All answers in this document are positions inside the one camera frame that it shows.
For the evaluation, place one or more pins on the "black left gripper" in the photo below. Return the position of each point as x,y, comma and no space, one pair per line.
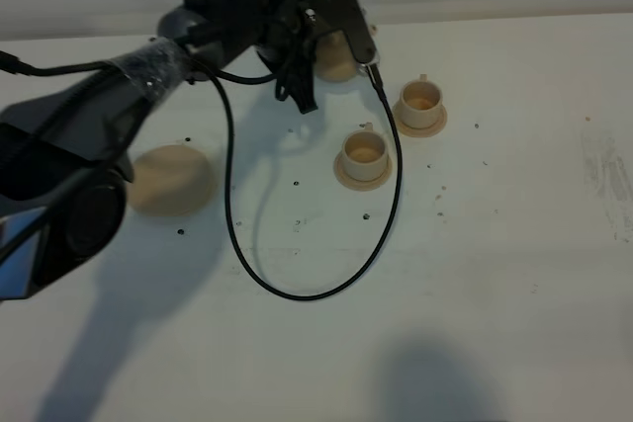
287,50

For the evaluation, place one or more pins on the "beige clay teapot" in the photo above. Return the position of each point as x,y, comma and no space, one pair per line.
334,60

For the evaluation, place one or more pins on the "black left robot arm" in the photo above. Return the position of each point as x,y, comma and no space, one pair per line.
64,157

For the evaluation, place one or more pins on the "beige teapot saucer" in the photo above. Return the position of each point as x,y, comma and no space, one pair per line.
171,180

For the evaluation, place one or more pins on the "near beige teacup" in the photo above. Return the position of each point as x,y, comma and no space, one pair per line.
364,155

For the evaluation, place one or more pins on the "beige teacup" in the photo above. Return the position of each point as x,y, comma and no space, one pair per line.
420,103
364,155

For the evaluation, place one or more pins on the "far beige teacup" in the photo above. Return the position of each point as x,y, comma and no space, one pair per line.
420,103

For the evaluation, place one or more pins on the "near beige cup saucer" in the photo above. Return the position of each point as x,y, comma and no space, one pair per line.
356,185

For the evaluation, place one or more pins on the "beige cup saucer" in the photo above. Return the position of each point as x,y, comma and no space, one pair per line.
423,132
356,185

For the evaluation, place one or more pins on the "far beige cup saucer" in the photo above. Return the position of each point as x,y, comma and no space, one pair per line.
423,132

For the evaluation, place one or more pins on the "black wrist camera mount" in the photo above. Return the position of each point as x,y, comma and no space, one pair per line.
325,17

